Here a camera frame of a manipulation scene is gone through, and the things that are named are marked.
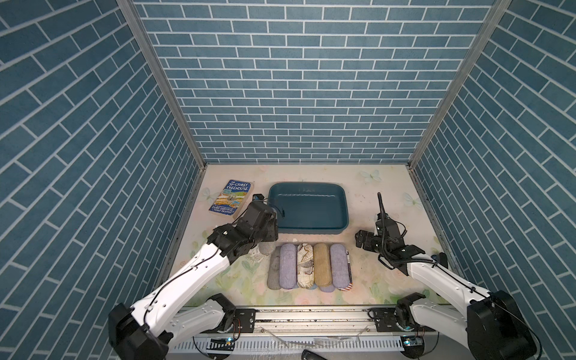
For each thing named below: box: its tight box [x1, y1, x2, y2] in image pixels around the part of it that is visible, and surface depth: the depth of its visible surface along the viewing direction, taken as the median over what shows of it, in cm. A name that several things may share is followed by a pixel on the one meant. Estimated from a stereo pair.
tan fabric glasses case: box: [313, 242, 332, 288], surface depth 82 cm
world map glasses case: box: [296, 243, 315, 290], surface depth 81 cm
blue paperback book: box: [208, 179, 255, 219], surface depth 107 cm
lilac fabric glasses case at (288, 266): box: [279, 243, 297, 290], surface depth 81 cm
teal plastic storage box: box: [268, 181, 349, 234], surface depth 109 cm
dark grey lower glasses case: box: [267, 245, 282, 291], surface depth 83 cm
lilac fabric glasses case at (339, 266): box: [330, 243, 351, 289], surface depth 82 cm
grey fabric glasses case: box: [258, 240, 276, 256], surface depth 74 cm
